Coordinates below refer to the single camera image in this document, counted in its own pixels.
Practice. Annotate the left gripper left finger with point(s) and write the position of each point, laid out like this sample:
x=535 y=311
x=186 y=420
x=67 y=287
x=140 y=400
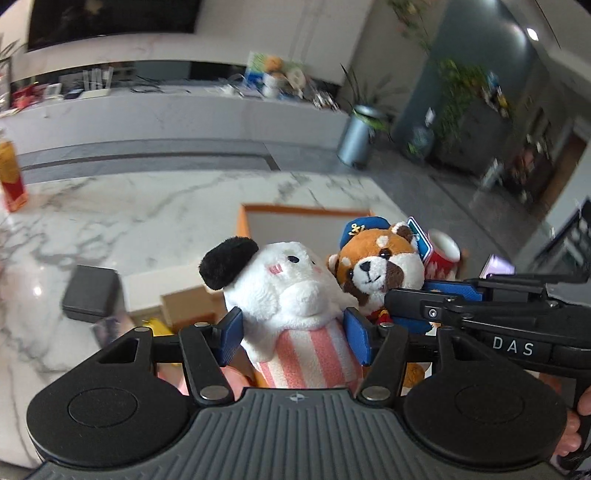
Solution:
x=205 y=349

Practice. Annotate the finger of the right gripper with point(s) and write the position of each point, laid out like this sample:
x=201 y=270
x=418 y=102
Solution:
x=467 y=289
x=417 y=308

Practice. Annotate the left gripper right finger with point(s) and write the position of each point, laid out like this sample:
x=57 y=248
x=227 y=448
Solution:
x=382 y=349

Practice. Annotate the red panda plush toy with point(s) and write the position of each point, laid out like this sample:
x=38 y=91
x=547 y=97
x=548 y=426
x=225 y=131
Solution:
x=375 y=257

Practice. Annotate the white dog plush toy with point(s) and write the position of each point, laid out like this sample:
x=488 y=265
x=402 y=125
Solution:
x=292 y=309

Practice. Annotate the person left hand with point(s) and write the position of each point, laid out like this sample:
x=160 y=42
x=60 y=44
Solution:
x=228 y=376

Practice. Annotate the person right hand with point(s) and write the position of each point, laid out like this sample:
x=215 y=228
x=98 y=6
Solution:
x=571 y=439

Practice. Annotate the red ceramic mug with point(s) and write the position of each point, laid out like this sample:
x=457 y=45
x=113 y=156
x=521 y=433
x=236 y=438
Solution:
x=446 y=260

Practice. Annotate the smartphone on stand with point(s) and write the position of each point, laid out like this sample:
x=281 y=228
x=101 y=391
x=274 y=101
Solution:
x=496 y=265

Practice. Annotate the brown cardboard cube box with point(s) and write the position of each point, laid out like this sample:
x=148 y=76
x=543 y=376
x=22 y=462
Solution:
x=195 y=305

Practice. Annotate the yellow tape measure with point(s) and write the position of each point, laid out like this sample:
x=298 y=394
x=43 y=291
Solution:
x=157 y=327

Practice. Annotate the white flat long box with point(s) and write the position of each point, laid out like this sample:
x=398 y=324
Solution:
x=143 y=291

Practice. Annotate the picture card deck box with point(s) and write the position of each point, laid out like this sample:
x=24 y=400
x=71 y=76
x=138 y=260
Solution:
x=111 y=328

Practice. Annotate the orange cardboard shoe box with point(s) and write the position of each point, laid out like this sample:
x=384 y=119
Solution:
x=319 y=229

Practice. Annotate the black flat box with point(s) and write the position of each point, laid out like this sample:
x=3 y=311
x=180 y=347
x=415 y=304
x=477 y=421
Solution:
x=92 y=294

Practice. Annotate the water jug with pump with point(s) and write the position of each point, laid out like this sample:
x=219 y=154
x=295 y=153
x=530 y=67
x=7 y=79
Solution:
x=421 y=141

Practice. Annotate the grey metal trash bin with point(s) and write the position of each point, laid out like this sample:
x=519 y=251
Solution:
x=358 y=136

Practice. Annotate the hanging vine plant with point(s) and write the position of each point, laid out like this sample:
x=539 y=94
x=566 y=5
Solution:
x=462 y=84

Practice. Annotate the green potted plant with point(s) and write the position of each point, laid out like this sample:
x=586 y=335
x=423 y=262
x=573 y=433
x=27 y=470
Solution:
x=369 y=103

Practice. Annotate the amber liquor bottle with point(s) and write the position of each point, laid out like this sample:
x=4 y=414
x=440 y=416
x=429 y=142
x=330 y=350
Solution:
x=13 y=187

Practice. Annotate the small teddy bear figure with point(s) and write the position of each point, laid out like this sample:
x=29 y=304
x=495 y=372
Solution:
x=273 y=77

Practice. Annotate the white wifi router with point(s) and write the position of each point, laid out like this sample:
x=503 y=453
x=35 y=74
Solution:
x=96 y=83

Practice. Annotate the white marble tv cabinet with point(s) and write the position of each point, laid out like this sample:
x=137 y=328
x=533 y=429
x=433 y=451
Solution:
x=190 y=113

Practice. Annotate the wall mounted television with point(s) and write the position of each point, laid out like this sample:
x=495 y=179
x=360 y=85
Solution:
x=58 y=22

